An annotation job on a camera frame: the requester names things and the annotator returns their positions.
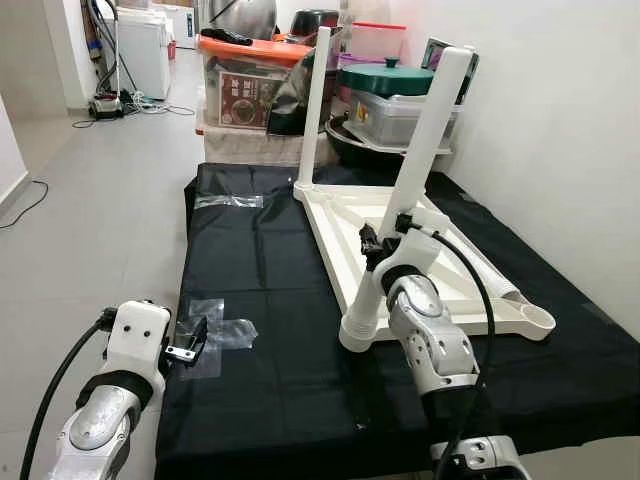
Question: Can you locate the clear plastic food container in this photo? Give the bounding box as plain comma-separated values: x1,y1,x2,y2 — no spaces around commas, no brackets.
350,90,463,147

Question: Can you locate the dark framed board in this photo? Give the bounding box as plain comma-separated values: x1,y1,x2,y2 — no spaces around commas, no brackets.
420,38,482,103

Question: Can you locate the white appliance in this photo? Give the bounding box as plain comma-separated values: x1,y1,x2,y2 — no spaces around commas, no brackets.
115,8,174,101

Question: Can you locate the thin black cable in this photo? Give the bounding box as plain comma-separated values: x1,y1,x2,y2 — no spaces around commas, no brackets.
0,180,50,230

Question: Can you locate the black wok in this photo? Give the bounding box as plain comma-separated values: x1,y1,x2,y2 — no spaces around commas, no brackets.
325,115,451,169

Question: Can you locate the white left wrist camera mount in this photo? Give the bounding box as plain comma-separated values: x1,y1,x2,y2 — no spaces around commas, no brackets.
104,300,173,393

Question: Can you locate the black tablecloth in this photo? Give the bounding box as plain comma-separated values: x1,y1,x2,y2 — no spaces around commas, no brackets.
155,160,640,480

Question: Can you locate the dark maroon cooker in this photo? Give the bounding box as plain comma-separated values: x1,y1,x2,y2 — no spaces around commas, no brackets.
290,9,343,46

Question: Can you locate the dark plastic bag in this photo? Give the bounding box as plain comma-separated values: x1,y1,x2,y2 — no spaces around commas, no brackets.
265,25,351,137

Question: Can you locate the red lidded plastic container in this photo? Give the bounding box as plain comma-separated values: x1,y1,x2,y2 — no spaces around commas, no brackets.
350,22,409,63

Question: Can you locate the white plastic children table top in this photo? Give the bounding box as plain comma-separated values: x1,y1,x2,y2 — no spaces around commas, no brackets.
293,180,558,347

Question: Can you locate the clear tape cross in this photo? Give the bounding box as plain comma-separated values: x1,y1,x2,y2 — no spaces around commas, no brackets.
180,298,259,381

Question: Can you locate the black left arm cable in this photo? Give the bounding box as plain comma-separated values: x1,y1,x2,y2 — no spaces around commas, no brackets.
20,310,118,480

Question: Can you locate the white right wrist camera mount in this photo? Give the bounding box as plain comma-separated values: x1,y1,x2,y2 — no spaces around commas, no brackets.
368,222,443,293

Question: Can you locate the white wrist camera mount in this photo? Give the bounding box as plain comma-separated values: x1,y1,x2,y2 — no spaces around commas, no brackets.
368,222,443,293
104,300,173,393

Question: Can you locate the steel cooking pot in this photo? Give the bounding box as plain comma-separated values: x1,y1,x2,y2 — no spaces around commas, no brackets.
205,0,280,41

